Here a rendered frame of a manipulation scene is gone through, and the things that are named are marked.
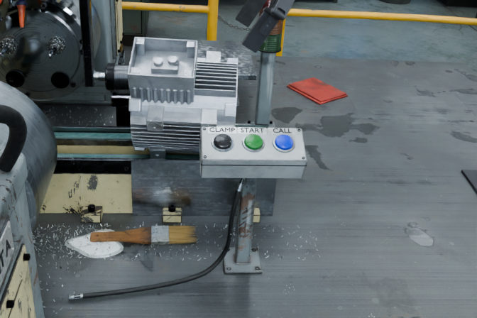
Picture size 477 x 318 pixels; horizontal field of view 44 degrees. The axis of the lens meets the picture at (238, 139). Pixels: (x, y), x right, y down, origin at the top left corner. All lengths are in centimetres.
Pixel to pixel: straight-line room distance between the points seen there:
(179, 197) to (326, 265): 32
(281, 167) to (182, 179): 29
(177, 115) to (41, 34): 41
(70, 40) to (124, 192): 38
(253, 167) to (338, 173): 50
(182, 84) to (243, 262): 35
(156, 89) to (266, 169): 27
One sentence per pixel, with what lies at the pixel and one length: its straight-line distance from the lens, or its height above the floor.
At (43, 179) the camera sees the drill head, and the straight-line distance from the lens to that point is 90.
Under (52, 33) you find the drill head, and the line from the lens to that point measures 137.
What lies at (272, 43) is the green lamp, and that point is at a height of 105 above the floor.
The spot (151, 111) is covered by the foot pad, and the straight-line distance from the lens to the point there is 110.
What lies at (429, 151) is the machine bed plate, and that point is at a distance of 159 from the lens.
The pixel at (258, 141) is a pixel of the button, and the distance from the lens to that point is 94.
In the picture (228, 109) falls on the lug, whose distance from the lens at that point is 109.
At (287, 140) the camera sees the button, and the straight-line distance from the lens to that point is 95.
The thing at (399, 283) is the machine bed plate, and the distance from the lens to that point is 114.
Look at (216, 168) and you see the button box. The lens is 94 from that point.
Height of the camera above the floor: 153
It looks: 29 degrees down
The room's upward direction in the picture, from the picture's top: 4 degrees clockwise
